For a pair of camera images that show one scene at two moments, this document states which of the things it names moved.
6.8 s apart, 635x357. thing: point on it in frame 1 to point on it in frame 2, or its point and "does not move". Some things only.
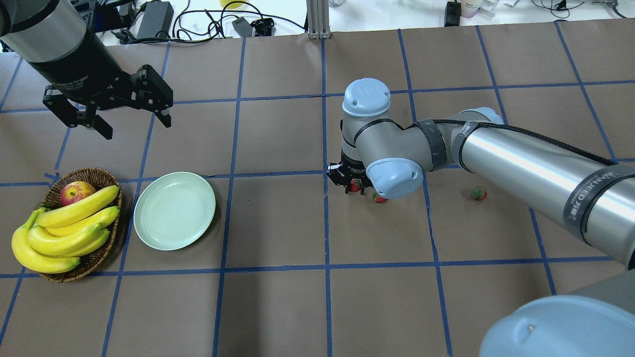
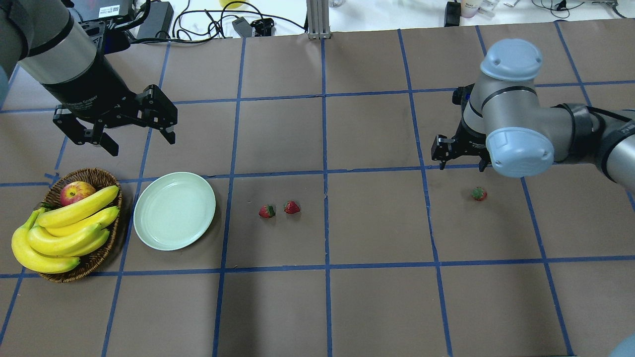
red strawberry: [378, 199] to [291, 207]
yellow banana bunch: [50, 238] does not move
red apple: [73, 191] does not move
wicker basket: [101, 179] does not move
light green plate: [172, 208] does not move
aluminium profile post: [318, 19] does not move
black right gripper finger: [365, 182] to [483, 163]
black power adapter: [157, 16] does not move
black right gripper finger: [336, 174] to [441, 149]
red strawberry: [355, 185] to [267, 210]
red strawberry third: [478, 194] does not move
